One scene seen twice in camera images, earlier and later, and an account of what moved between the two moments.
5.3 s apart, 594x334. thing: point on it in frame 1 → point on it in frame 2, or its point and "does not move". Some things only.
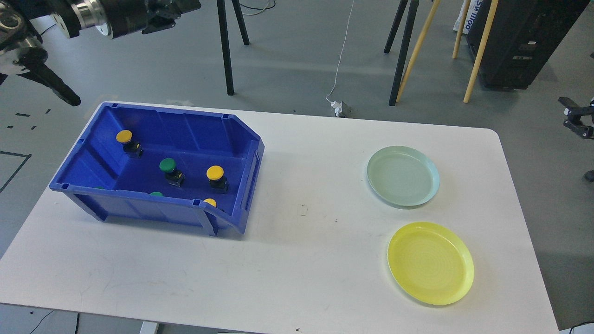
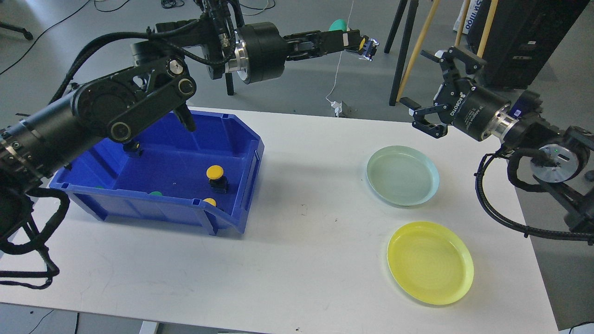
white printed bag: x=474 y=5 does not move
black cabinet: x=521 y=36 does not move
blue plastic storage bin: x=164 y=166 does not move
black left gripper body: x=125 y=17 → x=261 y=51
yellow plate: x=430 y=263 does not move
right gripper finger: x=574 y=112 → x=469 y=107
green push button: x=174 y=176 → x=338 y=25
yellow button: x=218 y=183 does not move
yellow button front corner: x=210 y=201 does not move
